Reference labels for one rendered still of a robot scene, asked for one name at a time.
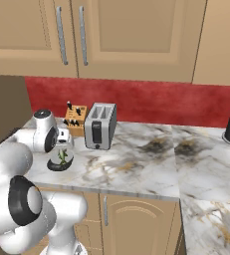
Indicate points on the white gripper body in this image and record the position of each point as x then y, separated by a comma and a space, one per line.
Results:
67, 145

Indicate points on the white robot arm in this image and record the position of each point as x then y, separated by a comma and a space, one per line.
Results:
7, 199

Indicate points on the brown fridge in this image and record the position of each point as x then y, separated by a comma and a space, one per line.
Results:
5, 109

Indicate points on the wooden knife block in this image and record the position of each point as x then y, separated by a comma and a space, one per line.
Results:
76, 127

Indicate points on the green plant in black pot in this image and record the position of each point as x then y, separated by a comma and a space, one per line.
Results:
60, 164

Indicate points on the silver toaster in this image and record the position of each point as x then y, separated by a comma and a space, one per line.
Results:
100, 129

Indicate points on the beige base cupboard door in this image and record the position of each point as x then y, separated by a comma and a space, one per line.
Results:
139, 225

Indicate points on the beige tall cupboard panel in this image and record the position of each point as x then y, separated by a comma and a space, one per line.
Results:
219, 43

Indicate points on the beige wall cupboard door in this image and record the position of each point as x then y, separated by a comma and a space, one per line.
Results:
133, 36
23, 30

